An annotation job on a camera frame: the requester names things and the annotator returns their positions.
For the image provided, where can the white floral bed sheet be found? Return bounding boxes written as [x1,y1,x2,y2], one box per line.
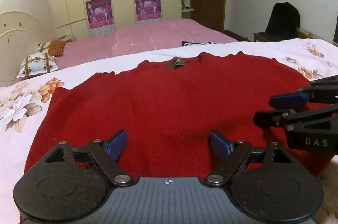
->
[1,39,337,223]

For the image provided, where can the cream headboard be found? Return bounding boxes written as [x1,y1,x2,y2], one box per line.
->
[0,11,55,87]

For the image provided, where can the wooden chair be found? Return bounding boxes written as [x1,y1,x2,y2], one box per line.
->
[253,27,317,42]

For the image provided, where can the pink bed cover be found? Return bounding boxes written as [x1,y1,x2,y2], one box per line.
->
[56,19,236,69]

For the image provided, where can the black bag on chair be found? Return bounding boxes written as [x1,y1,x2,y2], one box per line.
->
[265,2,300,36]

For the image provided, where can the purple poster lower left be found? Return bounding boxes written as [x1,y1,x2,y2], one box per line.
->
[85,0,113,29]

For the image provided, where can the purple poster lower right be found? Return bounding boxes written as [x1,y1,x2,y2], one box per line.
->
[135,0,162,21]

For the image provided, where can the orange brown pillow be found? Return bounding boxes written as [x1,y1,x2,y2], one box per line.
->
[37,39,73,57]

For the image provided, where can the red knit sweater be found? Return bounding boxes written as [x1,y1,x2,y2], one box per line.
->
[19,51,334,224]

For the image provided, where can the folded dark striped garment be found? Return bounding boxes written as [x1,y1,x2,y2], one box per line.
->
[181,41,215,47]

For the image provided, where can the white patterned pillow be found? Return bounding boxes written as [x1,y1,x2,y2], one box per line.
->
[16,52,59,78]

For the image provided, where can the purple poster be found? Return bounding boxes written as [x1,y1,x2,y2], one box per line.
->
[85,0,113,29]
[135,0,162,21]

